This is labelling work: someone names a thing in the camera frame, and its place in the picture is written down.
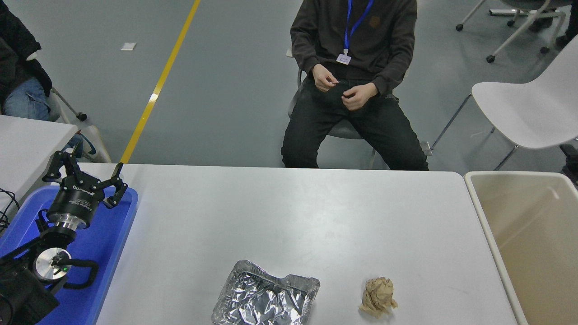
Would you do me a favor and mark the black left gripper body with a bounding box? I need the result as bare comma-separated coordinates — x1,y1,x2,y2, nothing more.
47,178,106,225

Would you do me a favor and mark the foil tray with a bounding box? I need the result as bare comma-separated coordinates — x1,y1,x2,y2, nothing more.
211,260,321,325

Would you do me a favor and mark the person's right hand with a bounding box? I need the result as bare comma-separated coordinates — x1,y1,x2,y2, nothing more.
312,63,340,93

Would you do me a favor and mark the person's left hand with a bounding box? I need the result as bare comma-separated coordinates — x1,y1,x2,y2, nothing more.
342,83,379,111

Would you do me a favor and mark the white side table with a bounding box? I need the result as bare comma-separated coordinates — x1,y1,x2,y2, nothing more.
0,114,79,213

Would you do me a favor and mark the blue plastic tray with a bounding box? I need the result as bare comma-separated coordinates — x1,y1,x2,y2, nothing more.
0,184,140,325

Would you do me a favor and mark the grey wheeled chair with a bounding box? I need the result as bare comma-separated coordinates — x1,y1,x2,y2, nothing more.
25,51,87,125

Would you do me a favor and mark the yellow floor tape line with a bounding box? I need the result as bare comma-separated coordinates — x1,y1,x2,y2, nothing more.
120,0,202,164

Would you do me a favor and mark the person in black jacket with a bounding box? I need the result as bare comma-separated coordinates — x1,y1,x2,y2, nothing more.
0,0,52,121

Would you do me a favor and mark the grey padded armchair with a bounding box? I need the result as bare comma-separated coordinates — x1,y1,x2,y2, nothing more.
285,47,378,170

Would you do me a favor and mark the crumpled tan paper ball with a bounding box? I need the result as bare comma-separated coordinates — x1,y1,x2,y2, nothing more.
359,277,399,318

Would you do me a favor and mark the large pale plastic bin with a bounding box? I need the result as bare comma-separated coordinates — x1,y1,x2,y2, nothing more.
464,171,578,325

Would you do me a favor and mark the white shell chair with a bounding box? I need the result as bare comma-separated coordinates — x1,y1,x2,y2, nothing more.
431,35,578,172

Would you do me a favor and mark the white-framed rolling chair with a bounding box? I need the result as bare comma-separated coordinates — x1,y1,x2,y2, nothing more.
456,0,567,63

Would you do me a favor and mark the thin black cable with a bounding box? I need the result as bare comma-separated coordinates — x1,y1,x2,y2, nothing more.
0,187,21,231

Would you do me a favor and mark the blue lanyard with badge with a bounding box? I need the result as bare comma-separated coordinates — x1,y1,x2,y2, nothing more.
336,0,374,65

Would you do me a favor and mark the person with blue lanyard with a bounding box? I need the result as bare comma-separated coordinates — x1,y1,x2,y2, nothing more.
281,0,429,171

